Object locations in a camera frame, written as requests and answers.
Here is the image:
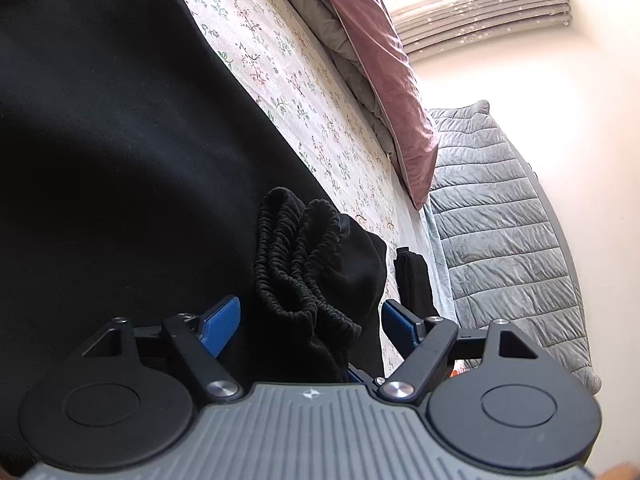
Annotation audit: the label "folded black garment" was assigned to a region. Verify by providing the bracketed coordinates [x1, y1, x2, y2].
[394, 247, 439, 318]

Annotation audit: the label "floral bed sheet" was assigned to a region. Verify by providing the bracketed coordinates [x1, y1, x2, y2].
[109, 0, 426, 363]

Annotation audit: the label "pink grey duvet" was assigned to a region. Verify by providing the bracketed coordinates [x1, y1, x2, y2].
[288, 0, 438, 208]

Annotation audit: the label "orange white tissue pack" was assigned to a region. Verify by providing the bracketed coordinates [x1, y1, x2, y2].
[449, 368, 466, 378]

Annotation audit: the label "black sweatpants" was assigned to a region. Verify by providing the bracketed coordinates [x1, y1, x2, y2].
[1, 0, 386, 476]

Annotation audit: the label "white window blinds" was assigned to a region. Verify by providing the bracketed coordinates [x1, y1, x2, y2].
[393, 0, 572, 62]

